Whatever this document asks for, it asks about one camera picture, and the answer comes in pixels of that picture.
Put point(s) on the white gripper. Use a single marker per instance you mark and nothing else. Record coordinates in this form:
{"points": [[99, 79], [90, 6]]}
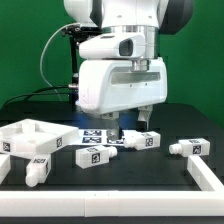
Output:
{"points": [[108, 86]]}

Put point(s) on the white square table top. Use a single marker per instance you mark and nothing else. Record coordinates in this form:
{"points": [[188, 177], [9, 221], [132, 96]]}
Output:
{"points": [[29, 137]]}

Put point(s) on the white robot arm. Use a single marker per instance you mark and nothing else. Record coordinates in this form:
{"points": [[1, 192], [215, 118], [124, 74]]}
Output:
{"points": [[148, 17]]}

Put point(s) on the white paper with tags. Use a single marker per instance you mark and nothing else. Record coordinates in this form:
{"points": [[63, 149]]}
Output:
{"points": [[99, 137]]}

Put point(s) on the white obstacle fence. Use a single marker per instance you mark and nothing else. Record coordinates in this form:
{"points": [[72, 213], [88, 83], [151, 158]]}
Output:
{"points": [[208, 200]]}

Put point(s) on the white block at left edge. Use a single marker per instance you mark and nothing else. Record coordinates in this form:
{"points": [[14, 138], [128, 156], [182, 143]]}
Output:
{"points": [[5, 166]]}

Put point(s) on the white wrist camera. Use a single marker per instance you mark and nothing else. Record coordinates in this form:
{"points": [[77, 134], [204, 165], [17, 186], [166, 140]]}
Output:
{"points": [[114, 45]]}

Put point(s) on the black camera on stand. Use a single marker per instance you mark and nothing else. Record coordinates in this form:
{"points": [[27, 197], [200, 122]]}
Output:
{"points": [[77, 34]]}

